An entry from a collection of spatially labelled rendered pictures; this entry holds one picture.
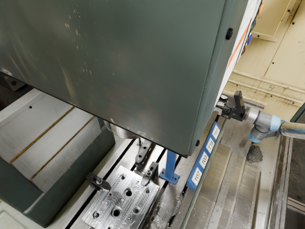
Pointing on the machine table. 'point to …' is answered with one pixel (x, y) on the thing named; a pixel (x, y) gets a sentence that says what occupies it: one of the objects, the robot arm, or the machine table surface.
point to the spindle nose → (120, 131)
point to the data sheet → (246, 19)
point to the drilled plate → (131, 178)
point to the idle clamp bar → (143, 153)
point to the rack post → (169, 168)
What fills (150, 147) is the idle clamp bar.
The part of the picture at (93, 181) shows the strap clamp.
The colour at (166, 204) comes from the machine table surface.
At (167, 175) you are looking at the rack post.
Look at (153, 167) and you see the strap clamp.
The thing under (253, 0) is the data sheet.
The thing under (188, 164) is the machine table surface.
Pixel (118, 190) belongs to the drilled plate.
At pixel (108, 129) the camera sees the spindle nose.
